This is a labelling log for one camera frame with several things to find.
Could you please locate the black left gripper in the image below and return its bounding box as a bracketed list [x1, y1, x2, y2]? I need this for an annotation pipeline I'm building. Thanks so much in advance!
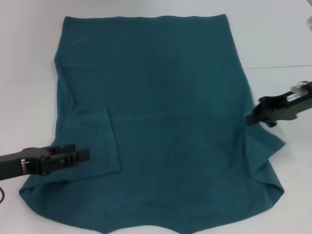
[0, 143, 91, 181]

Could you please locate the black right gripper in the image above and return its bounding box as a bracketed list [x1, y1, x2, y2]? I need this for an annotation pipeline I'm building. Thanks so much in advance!
[245, 81, 312, 128]

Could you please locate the teal blue shirt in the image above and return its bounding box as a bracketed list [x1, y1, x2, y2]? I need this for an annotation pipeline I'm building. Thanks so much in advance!
[19, 15, 286, 234]

